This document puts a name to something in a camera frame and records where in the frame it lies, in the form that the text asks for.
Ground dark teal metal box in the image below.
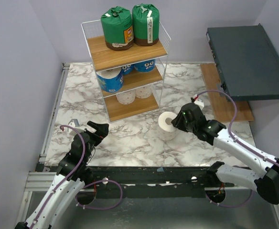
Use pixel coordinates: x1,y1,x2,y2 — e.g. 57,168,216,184
206,24,279,101

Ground white wire wooden shelf unit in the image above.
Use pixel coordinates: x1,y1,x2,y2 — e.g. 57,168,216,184
81,20,171,122

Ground wooden board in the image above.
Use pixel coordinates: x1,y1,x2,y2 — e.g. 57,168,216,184
200,63,254,123

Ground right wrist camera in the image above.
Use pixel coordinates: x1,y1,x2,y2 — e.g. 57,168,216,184
191,94,204,109

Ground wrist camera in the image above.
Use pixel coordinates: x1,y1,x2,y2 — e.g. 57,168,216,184
191,94,204,109
60,119,85,136

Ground black mounting rail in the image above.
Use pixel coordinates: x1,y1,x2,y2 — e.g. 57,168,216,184
80,166,222,199

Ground aluminium extrusion rail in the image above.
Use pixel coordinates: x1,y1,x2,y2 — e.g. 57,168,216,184
16,63,70,224

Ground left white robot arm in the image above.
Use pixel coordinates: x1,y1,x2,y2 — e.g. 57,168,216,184
15,121,109,229

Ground white patterned roll blue dots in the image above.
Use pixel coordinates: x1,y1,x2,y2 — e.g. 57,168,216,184
116,90,136,105

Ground green roll orange label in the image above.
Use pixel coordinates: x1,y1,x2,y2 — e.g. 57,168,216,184
101,6,134,51

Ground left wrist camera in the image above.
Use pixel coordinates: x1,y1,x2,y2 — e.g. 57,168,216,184
60,119,85,136

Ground green roll white label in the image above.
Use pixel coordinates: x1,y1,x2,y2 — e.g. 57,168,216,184
132,3,160,46

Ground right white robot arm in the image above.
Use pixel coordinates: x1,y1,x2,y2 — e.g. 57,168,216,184
171,103,279,205

